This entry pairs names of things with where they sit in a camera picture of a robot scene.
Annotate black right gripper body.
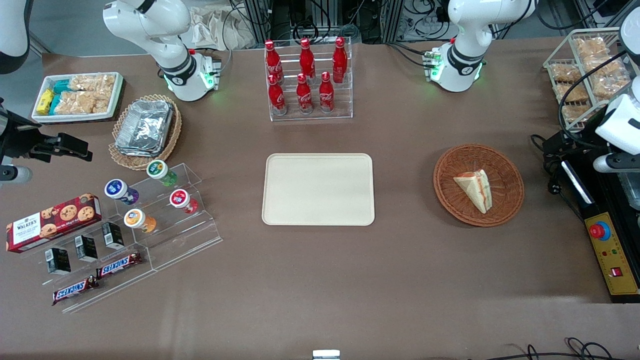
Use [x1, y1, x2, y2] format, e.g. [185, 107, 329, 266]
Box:
[0, 111, 51, 163]

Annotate triangular sandwich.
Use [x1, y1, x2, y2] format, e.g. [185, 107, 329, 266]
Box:
[453, 169, 494, 215]

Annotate white rectangular snack tray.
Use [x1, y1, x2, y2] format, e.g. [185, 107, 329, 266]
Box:
[31, 71, 125, 124]

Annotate light oval wicker basket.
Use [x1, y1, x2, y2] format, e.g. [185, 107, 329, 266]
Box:
[108, 93, 183, 171]

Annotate brown round wicker basket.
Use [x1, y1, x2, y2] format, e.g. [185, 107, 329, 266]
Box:
[433, 144, 525, 228]

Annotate beige rectangular tray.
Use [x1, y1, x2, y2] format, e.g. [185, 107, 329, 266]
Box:
[261, 152, 376, 227]

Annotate tan snack pack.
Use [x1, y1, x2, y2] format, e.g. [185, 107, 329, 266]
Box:
[549, 62, 584, 84]
[555, 82, 591, 104]
[573, 37, 619, 59]
[562, 103, 597, 124]
[582, 57, 627, 77]
[592, 75, 632, 99]

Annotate yellow snack packet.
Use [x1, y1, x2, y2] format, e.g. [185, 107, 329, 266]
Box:
[36, 88, 55, 115]

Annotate purple lidded cup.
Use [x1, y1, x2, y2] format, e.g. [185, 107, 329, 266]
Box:
[104, 178, 140, 206]

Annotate clear plastic container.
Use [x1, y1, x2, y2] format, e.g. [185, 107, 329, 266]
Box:
[619, 170, 640, 212]

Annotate black device with white strip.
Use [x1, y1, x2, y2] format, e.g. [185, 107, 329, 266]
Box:
[542, 130, 597, 209]

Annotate stack of foil containers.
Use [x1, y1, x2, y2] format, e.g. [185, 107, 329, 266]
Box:
[114, 99, 175, 158]

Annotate black machine base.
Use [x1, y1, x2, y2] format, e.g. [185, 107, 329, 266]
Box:
[582, 142, 640, 304]

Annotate red Walkers cookie box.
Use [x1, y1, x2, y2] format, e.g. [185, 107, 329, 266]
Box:
[5, 192, 103, 254]

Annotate green lidded cup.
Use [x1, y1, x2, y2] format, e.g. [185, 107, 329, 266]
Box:
[146, 159, 179, 188]

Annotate orange lidded cup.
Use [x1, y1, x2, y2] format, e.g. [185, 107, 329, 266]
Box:
[123, 208, 157, 234]

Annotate small black box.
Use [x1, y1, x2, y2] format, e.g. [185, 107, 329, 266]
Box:
[101, 221, 125, 251]
[74, 234, 99, 263]
[45, 247, 72, 276]

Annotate red lidded cup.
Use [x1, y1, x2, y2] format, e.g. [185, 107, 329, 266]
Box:
[168, 188, 199, 215]

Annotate Snickers chocolate bar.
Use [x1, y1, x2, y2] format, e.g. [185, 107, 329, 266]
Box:
[95, 251, 143, 280]
[51, 275, 100, 307]

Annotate yellow emergency stop panel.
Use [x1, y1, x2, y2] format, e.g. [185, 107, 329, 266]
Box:
[583, 211, 640, 297]

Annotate clear acrylic stepped display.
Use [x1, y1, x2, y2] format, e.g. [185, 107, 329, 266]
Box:
[36, 162, 224, 315]

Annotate crumpled white plastic bags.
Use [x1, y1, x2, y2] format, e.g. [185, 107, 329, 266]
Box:
[180, 5, 257, 51]

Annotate red cola bottle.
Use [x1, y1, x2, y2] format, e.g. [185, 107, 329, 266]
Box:
[264, 40, 282, 84]
[295, 73, 314, 115]
[299, 38, 317, 81]
[267, 74, 288, 117]
[318, 71, 335, 114]
[332, 36, 349, 84]

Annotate clear acrylic bottle rack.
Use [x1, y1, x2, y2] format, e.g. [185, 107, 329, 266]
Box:
[264, 37, 354, 122]

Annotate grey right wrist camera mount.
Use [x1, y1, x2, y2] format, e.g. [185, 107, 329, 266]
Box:
[0, 165, 34, 184]

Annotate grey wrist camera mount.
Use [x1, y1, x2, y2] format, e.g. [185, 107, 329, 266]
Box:
[0, 165, 34, 184]
[593, 153, 640, 174]

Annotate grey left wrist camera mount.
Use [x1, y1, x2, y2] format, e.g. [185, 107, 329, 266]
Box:
[593, 153, 640, 174]

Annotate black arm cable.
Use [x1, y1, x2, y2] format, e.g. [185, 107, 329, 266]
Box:
[558, 50, 628, 151]

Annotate white wire basket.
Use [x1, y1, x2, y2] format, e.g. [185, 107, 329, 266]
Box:
[542, 27, 640, 134]

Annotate black floor cables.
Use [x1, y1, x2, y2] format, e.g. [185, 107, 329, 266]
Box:
[467, 337, 632, 360]

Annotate aluminium frame rack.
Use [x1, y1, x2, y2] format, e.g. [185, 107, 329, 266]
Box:
[242, 0, 407, 45]

